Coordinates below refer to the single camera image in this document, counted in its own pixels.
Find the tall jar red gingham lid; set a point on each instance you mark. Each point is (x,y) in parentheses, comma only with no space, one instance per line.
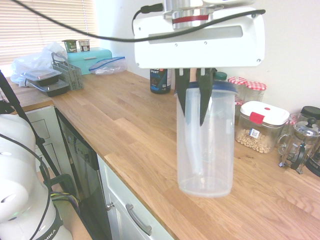
(238,80)
(256,86)

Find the green yogurt cup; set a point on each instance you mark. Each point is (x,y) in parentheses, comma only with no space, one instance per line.
(70,46)

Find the clear glass mug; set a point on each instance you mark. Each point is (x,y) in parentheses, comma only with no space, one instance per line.
(295,118)

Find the black dishwasher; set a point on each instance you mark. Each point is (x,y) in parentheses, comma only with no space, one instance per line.
(85,175)

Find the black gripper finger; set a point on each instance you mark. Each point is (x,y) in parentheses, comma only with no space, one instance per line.
(182,90)
(206,92)

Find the clear zip bag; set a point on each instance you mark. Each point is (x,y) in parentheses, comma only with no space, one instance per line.
(110,66)

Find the black protein powder tub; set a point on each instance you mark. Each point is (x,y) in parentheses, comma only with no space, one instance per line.
(160,82)

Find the window blind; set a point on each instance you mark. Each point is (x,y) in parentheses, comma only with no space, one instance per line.
(25,35)

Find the grey cutlery basket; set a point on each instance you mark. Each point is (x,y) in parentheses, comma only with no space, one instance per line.
(72,73)

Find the brown yogurt cup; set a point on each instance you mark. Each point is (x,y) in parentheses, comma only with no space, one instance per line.
(84,45)

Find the black meal container clear lid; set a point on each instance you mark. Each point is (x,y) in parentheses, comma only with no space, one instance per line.
(52,90)
(40,75)

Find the cereal container with white lid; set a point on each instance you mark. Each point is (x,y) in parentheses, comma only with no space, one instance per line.
(262,110)

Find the black coffee appliance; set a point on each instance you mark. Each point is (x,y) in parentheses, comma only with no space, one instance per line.
(311,111)

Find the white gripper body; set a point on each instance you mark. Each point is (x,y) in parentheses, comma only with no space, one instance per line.
(200,52)

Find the teal bread box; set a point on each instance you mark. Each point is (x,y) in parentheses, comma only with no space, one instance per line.
(82,62)

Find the white kitchen cabinet front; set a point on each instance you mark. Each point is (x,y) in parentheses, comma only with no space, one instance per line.
(117,182)

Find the metal cabinet knob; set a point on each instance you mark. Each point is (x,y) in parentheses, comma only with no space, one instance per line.
(109,206)

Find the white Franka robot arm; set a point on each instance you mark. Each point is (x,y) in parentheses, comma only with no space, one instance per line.
(15,175)

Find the jar with green lid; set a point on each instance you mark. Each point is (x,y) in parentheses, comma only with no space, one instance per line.
(222,76)

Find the glass French press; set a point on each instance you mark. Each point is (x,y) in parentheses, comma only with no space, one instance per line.
(308,130)

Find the clear pitcher with blue lid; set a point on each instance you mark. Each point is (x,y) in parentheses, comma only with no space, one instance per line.
(212,162)

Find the small jar red gingham lid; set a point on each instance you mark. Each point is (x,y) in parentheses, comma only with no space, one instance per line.
(238,102)

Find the white plastic bag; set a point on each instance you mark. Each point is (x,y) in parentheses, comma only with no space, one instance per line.
(32,60)

